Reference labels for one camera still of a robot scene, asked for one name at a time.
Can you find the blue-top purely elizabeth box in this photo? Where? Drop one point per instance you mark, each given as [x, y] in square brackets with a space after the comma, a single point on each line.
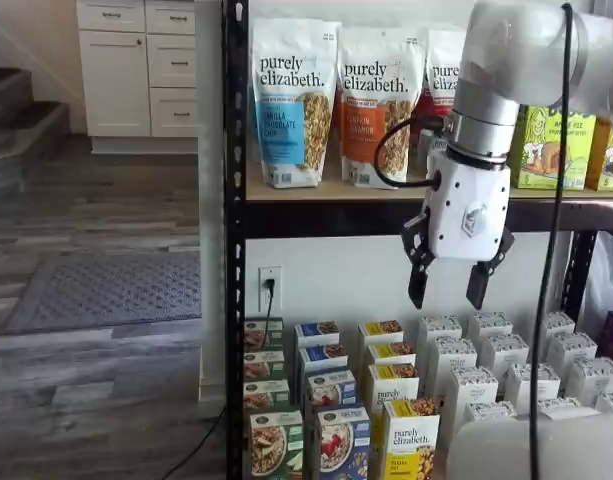
[317, 332]
[323, 356]

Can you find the blue purely elizabeth granola bag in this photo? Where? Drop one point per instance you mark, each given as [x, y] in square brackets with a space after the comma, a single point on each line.
[286, 100]

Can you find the wooden staircase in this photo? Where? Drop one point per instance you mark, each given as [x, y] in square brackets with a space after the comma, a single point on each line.
[16, 115]

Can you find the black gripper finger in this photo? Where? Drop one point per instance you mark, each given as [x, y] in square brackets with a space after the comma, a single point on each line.
[418, 270]
[480, 285]

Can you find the red purely elizabeth granola bag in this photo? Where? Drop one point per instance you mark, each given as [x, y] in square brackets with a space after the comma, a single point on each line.
[441, 55]
[419, 107]

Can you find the orange purely elizabeth granola bag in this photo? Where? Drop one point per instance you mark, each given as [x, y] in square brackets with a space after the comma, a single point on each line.
[376, 75]

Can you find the yellow Bobo's snack box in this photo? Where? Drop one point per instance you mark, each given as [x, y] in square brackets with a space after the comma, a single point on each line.
[611, 160]

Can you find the white drawer cabinet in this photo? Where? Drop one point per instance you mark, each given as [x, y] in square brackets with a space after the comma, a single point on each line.
[116, 80]

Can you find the white plastic bag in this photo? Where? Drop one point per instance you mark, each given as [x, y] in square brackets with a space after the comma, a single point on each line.
[608, 280]

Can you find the yellow purely elizabeth box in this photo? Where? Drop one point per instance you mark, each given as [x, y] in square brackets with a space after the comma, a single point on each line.
[411, 440]
[393, 382]
[381, 331]
[390, 352]

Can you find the blue white Nature's Path box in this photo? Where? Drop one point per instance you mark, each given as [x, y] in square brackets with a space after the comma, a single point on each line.
[331, 387]
[343, 445]

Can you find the green Bobo's apple pie box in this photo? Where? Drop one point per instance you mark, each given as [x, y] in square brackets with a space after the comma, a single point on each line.
[541, 150]

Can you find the green apple cinnamon oatmeal box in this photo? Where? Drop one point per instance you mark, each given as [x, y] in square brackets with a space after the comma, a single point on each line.
[266, 395]
[261, 332]
[276, 445]
[263, 365]

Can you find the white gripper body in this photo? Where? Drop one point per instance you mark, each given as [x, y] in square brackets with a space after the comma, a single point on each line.
[466, 210]

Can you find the wooden shelf board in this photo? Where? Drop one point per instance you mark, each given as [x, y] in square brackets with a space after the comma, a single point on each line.
[336, 192]

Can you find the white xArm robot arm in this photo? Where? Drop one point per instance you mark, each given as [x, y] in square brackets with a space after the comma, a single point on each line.
[511, 50]

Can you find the grey door mat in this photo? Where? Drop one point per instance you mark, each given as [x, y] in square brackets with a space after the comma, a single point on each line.
[106, 295]

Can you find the white wall outlet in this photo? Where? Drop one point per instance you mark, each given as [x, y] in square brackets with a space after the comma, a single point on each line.
[277, 300]

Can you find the black metal shelf frame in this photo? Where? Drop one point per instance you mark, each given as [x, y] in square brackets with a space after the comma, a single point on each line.
[234, 150]

